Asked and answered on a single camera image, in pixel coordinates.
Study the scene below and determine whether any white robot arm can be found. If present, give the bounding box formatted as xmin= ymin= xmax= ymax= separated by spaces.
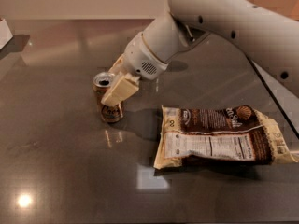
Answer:
xmin=102 ymin=0 xmax=299 ymax=106

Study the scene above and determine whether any brown cream snack bag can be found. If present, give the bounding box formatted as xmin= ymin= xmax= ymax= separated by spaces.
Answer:
xmin=154 ymin=105 xmax=299 ymax=169

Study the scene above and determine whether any white box at left edge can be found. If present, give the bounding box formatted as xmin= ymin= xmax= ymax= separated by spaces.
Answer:
xmin=0 ymin=18 xmax=13 ymax=49

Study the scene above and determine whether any orange soda can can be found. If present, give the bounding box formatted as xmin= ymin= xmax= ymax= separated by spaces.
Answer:
xmin=93 ymin=71 xmax=125 ymax=124

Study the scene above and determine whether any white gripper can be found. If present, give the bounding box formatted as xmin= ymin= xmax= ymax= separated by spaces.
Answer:
xmin=101 ymin=32 xmax=168 ymax=106

